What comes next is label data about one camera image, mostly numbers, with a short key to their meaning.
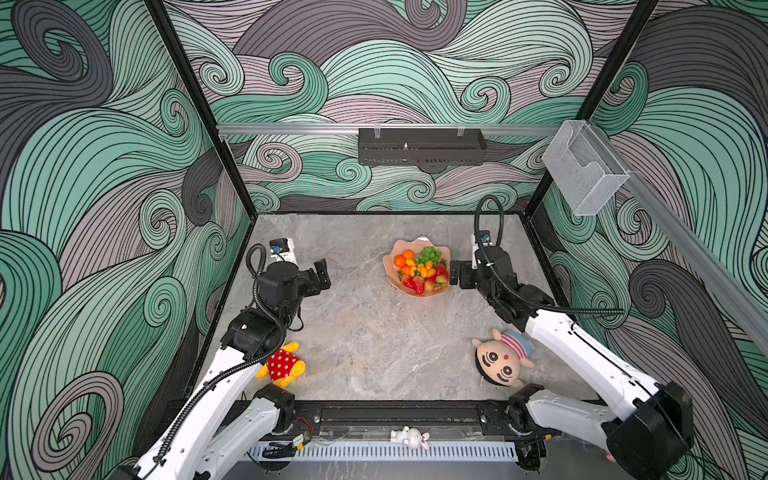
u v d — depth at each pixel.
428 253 0.98
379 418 0.75
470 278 0.70
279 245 0.60
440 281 0.91
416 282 0.93
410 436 0.68
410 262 1.00
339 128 0.95
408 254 1.03
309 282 0.62
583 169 0.79
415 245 1.06
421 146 0.97
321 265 0.63
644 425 0.37
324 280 0.65
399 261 1.00
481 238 0.67
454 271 0.72
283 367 0.77
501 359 0.75
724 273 0.55
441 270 0.95
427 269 0.95
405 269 0.99
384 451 0.70
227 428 0.54
